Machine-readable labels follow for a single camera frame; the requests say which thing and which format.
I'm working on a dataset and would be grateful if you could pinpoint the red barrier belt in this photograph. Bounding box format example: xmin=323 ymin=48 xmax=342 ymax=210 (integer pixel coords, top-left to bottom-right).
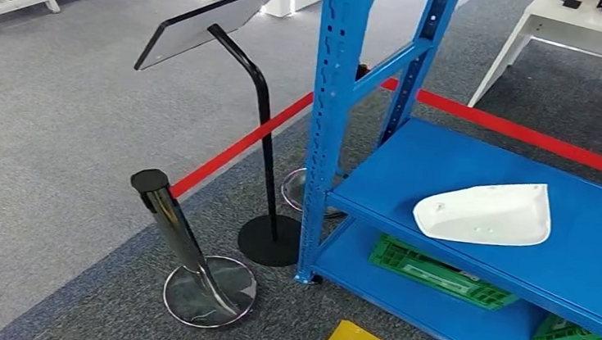
xmin=167 ymin=60 xmax=602 ymax=237

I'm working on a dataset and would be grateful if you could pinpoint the chrome stanchion post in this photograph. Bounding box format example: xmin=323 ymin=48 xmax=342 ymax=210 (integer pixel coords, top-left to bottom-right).
xmin=279 ymin=56 xmax=371 ymax=222
xmin=118 ymin=166 xmax=267 ymax=333

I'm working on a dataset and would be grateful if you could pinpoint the blue metal shelf rack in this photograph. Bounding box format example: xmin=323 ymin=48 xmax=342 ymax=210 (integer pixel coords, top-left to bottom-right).
xmin=288 ymin=0 xmax=602 ymax=340

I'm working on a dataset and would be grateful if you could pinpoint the white desk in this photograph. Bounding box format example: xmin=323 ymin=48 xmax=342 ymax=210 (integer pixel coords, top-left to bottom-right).
xmin=467 ymin=0 xmax=602 ymax=120

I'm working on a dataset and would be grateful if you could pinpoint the white mirror cover part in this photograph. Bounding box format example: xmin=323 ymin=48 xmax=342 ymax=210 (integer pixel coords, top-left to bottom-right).
xmin=410 ymin=173 xmax=555 ymax=252

